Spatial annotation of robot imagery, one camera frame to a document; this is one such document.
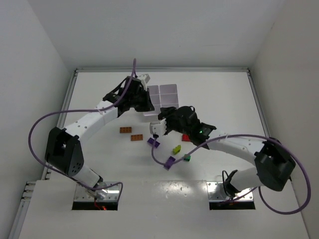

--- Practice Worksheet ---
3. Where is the red lego brick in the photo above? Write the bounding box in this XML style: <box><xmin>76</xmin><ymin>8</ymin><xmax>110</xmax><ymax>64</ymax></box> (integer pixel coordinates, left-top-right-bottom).
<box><xmin>181</xmin><ymin>134</ymin><xmax>190</xmax><ymax>142</ymax></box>

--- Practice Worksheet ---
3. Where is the lime green lego brick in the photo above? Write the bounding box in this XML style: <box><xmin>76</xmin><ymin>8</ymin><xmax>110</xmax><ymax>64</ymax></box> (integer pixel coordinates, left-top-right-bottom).
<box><xmin>172</xmin><ymin>145</ymin><xmax>181</xmax><ymax>155</ymax></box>

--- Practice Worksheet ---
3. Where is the purple butterfly lego brick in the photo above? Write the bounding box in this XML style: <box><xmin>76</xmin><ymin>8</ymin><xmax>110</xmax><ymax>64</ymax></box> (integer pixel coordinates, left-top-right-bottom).
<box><xmin>147</xmin><ymin>137</ymin><xmax>160</xmax><ymax>148</ymax></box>

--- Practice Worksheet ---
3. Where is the orange lego plate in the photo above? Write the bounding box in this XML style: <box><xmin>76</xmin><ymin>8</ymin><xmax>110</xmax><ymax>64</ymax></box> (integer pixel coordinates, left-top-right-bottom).
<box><xmin>120</xmin><ymin>127</ymin><xmax>132</xmax><ymax>133</ymax></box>
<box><xmin>131</xmin><ymin>134</ymin><xmax>144</xmax><ymax>141</ymax></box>

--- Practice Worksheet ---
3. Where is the dark green lego brick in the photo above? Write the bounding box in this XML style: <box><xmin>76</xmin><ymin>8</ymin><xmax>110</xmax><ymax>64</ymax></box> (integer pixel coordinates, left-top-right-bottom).
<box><xmin>183</xmin><ymin>154</ymin><xmax>191</xmax><ymax>162</ymax></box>

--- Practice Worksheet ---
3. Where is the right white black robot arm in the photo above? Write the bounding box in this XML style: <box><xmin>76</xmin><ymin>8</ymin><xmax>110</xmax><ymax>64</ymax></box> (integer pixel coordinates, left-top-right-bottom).
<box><xmin>158</xmin><ymin>106</ymin><xmax>296</xmax><ymax>197</ymax></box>

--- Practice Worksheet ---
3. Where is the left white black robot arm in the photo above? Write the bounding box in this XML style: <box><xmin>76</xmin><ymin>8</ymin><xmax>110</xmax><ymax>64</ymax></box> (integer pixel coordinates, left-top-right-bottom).
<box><xmin>45</xmin><ymin>74</ymin><xmax>155</xmax><ymax>191</ymax></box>

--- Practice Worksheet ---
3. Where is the left white divided container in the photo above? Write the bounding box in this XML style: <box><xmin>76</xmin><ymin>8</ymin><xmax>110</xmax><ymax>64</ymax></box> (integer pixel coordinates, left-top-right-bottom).
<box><xmin>143</xmin><ymin>85</ymin><xmax>160</xmax><ymax>118</ymax></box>

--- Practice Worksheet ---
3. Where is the white divided container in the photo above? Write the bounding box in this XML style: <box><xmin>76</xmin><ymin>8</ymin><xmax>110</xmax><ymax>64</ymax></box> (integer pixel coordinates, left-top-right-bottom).
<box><xmin>159</xmin><ymin>84</ymin><xmax>179</xmax><ymax>108</ymax></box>
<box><xmin>143</xmin><ymin>85</ymin><xmax>160</xmax><ymax>118</ymax></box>

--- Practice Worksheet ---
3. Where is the right white divided container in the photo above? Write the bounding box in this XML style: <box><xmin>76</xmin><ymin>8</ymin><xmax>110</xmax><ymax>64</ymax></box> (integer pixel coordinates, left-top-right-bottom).
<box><xmin>159</xmin><ymin>84</ymin><xmax>179</xmax><ymax>108</ymax></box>

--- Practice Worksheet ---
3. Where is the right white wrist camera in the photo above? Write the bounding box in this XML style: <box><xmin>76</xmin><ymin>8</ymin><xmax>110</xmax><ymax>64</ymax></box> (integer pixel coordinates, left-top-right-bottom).
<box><xmin>150</xmin><ymin>119</ymin><xmax>166</xmax><ymax>136</ymax></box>

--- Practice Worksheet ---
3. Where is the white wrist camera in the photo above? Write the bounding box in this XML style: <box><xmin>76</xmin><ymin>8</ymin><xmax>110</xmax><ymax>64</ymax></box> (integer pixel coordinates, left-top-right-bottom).
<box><xmin>138</xmin><ymin>74</ymin><xmax>151</xmax><ymax>85</ymax></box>
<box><xmin>150</xmin><ymin>119</ymin><xmax>166</xmax><ymax>136</ymax></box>

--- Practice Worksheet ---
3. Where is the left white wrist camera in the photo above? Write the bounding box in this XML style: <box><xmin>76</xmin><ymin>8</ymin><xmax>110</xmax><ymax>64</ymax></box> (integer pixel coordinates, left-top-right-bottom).
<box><xmin>138</xmin><ymin>74</ymin><xmax>151</xmax><ymax>85</ymax></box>

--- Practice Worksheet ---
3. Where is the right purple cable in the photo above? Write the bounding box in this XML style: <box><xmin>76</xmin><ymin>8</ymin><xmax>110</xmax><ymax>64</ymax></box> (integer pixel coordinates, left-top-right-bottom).
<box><xmin>151</xmin><ymin>133</ymin><xmax>312</xmax><ymax>215</ymax></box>

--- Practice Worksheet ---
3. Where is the purple cable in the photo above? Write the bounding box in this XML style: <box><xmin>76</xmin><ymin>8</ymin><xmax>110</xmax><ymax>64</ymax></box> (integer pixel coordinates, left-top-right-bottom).
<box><xmin>151</xmin><ymin>133</ymin><xmax>312</xmax><ymax>215</ymax></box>
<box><xmin>28</xmin><ymin>58</ymin><xmax>137</xmax><ymax>202</ymax></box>

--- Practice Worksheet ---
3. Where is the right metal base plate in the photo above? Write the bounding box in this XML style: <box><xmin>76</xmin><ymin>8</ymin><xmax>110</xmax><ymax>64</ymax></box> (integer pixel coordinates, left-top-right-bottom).
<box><xmin>206</xmin><ymin>181</ymin><xmax>254</xmax><ymax>203</ymax></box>

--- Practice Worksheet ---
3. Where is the metal base plate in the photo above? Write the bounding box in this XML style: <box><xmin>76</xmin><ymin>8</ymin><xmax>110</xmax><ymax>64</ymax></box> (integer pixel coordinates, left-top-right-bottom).
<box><xmin>206</xmin><ymin>181</ymin><xmax>254</xmax><ymax>203</ymax></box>
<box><xmin>74</xmin><ymin>182</ymin><xmax>121</xmax><ymax>202</ymax></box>

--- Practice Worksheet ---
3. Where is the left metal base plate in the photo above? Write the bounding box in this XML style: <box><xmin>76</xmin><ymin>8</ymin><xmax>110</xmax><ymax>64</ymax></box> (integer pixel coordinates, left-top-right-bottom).
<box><xmin>74</xmin><ymin>182</ymin><xmax>121</xmax><ymax>202</ymax></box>

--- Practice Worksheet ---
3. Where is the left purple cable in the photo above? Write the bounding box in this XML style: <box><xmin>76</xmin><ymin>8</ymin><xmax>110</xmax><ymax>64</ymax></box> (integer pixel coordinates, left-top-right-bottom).
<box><xmin>28</xmin><ymin>58</ymin><xmax>137</xmax><ymax>202</ymax></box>

